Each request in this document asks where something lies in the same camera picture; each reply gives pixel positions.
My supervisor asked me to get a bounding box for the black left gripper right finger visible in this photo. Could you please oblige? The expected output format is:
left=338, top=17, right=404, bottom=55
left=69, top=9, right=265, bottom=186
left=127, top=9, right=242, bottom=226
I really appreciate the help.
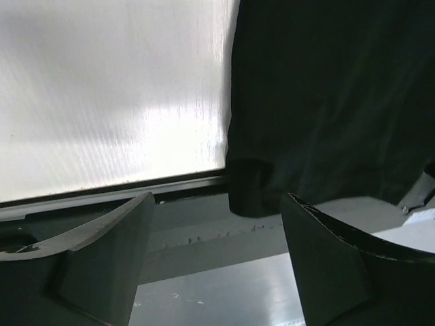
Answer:
left=281, top=194, right=434, bottom=325

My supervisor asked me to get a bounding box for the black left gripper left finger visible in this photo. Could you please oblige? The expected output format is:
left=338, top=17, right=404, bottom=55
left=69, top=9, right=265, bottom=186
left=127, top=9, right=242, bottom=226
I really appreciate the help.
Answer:
left=1, top=193, right=155, bottom=325

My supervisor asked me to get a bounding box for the black t shirt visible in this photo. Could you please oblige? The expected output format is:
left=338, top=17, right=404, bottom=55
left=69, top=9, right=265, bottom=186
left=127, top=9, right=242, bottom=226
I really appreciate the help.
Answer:
left=226, top=0, right=434, bottom=217

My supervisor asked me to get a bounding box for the aluminium front rail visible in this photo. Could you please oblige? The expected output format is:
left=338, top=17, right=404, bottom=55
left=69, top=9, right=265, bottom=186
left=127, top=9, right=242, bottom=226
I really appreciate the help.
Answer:
left=1, top=177, right=287, bottom=284

